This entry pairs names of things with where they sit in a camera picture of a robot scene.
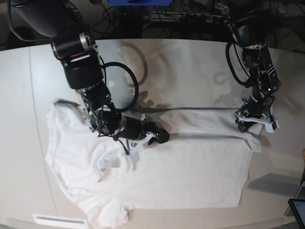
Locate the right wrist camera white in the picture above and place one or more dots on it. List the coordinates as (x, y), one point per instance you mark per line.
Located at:
(133, 156)

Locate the white T-shirt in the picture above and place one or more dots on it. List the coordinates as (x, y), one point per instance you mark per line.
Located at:
(204, 164)

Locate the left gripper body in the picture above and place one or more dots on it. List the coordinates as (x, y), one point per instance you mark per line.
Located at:
(257, 109)

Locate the black tablet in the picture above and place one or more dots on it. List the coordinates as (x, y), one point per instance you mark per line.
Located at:
(298, 208)

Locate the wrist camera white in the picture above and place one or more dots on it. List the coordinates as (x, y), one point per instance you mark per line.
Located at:
(133, 156)
(270, 123)

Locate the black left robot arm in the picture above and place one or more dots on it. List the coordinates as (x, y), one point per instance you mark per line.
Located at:
(249, 31)

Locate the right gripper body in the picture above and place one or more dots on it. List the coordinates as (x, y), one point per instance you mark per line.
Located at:
(132, 128)

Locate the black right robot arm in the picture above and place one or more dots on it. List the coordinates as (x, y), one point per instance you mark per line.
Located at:
(61, 24)

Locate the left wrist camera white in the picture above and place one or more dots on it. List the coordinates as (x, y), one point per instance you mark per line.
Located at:
(270, 123)

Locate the white label strip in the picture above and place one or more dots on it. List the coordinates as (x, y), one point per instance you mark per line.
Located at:
(60, 222)

